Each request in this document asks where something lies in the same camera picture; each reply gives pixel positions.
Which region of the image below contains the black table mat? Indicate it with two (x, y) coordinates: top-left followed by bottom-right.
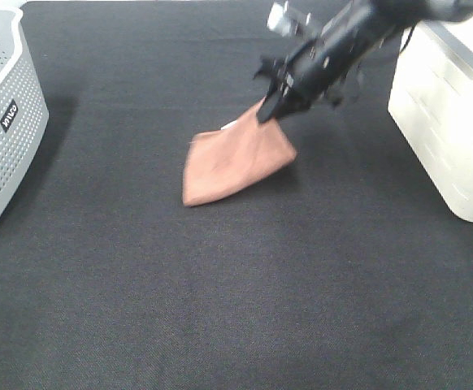
(0, 1), (473, 389)

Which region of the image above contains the cream plastic storage box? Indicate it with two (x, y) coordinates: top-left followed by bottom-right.
(388, 19), (473, 223)

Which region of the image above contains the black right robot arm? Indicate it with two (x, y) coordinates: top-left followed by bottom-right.
(256, 1), (473, 123)

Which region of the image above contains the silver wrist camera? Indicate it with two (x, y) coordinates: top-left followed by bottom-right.
(267, 1), (311, 37)

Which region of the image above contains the brown towel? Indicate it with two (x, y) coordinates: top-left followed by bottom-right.
(182, 101), (297, 207)

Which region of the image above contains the grey perforated laundry basket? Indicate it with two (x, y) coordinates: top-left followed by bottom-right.
(0, 6), (49, 216)

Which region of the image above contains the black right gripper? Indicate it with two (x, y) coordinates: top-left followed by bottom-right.
(253, 2), (398, 124)

